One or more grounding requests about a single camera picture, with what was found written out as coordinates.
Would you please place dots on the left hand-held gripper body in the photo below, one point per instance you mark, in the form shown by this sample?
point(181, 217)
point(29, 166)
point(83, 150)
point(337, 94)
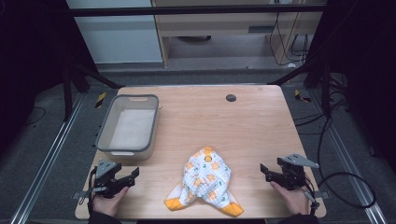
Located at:
point(105, 174)

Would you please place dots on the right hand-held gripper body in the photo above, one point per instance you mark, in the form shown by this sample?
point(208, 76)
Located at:
point(292, 174)

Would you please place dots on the person's right hand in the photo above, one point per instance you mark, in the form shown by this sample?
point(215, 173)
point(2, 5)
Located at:
point(294, 200)

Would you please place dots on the person's left hand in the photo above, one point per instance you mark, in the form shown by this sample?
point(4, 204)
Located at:
point(107, 203)

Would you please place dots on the grey rimmed plastic bin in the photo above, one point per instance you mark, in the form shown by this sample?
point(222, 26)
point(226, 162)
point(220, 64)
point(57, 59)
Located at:
point(132, 127)

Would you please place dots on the white orange printed baby garment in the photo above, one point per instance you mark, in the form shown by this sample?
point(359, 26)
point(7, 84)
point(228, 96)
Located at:
point(205, 180)

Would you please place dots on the yellow black floor tape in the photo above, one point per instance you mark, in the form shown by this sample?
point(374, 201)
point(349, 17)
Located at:
point(100, 99)
point(301, 96)

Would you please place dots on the round grey table grommet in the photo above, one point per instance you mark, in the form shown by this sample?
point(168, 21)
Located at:
point(231, 98)

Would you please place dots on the black metal stand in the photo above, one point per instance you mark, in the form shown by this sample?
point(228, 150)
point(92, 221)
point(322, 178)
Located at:
point(70, 87)
point(323, 81)

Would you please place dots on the dark curtain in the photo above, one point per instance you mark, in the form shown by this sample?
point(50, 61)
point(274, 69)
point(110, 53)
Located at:
point(364, 62)
point(28, 56)

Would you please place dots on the white cabinet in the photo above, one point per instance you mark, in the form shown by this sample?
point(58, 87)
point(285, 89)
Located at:
point(118, 34)

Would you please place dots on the light wooden desk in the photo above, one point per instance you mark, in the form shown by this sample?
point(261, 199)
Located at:
point(218, 26)

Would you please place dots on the aluminium floor rail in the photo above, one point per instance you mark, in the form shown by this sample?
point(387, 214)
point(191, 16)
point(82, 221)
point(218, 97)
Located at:
point(46, 158)
point(351, 161)

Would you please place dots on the black horizontal frame bar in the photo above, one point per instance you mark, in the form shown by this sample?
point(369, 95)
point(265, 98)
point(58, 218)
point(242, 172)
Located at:
point(193, 10)

